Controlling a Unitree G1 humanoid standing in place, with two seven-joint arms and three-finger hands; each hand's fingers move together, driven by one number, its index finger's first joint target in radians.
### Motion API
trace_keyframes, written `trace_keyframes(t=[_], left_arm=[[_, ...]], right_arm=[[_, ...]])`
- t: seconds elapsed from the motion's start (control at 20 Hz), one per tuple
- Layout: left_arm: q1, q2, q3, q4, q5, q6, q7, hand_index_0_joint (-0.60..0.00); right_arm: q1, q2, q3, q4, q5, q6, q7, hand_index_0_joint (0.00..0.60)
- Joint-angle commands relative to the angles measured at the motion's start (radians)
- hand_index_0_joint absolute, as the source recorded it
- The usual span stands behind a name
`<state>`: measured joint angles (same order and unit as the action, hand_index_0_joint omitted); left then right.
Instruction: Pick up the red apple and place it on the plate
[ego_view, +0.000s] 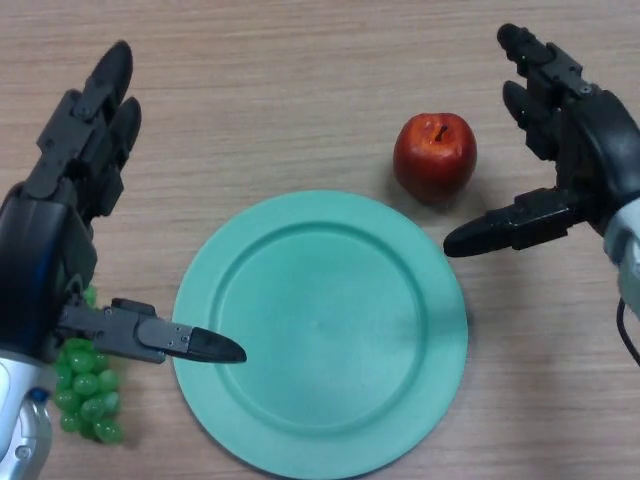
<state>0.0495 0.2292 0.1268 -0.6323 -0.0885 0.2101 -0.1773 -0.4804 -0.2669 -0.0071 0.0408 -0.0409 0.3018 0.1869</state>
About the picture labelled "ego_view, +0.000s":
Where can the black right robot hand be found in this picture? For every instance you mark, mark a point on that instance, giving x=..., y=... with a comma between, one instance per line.
x=595, y=145

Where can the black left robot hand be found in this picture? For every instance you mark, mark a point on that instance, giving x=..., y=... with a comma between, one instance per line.
x=40, y=260

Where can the red apple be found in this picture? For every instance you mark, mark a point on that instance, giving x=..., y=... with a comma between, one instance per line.
x=432, y=155

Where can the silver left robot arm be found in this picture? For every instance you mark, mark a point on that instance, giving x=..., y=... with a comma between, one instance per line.
x=20, y=420

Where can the green round plate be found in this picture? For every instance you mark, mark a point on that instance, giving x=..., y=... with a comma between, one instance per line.
x=320, y=325

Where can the green grape bunch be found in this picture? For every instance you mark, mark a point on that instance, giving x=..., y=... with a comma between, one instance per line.
x=85, y=387

